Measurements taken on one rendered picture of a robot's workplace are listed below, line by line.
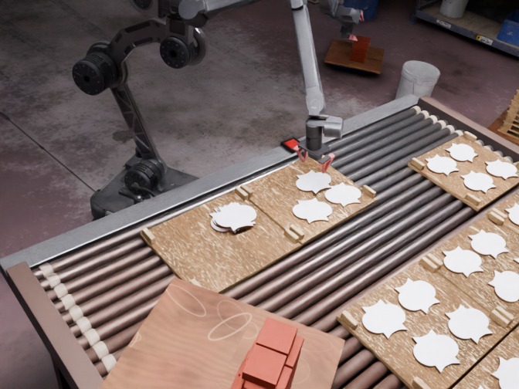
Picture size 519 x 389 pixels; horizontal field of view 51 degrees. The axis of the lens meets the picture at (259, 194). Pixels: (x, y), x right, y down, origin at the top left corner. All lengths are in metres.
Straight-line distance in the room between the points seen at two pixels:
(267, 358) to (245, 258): 0.72
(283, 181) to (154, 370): 0.98
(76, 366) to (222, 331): 0.38
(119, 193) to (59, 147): 0.92
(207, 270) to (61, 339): 0.47
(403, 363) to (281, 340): 0.59
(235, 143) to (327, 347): 2.61
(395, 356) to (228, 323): 0.49
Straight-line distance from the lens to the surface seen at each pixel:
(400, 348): 1.66
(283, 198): 2.01
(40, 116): 4.22
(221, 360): 1.41
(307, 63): 1.91
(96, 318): 1.65
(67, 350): 1.56
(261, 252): 1.80
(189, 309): 1.49
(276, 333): 1.13
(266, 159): 2.23
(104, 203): 3.02
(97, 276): 1.75
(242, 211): 1.88
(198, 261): 1.75
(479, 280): 1.96
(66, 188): 3.53
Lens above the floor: 2.22
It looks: 40 degrees down
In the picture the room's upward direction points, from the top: 8 degrees clockwise
